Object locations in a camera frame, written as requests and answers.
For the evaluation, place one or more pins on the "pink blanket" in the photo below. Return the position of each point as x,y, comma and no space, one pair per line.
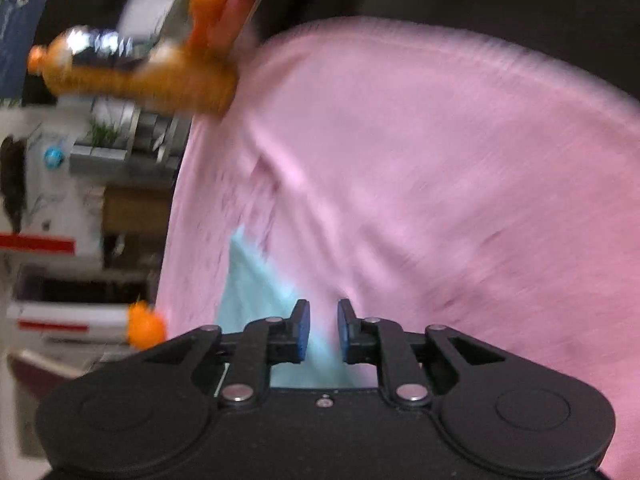
425,185

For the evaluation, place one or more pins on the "blue round ornament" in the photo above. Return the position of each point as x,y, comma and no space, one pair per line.
52,157

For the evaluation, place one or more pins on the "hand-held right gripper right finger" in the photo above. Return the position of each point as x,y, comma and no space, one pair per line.
344,330

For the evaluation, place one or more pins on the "green potted plant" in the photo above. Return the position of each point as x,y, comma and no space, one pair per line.
105,132

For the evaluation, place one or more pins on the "teal garment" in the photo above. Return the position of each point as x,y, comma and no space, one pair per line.
250,300

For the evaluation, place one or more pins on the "orange fruit-shaped toy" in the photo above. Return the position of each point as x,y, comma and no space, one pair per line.
145,330

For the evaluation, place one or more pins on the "brown wooden cabinet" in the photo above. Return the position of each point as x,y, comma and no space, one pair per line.
135,210

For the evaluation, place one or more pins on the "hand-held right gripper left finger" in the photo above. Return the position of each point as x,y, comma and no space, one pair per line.
301,330

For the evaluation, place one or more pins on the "white red-striped boxes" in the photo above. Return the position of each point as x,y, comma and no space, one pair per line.
45,280

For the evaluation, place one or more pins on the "blue patterned cloth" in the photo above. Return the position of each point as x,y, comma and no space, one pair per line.
20,35

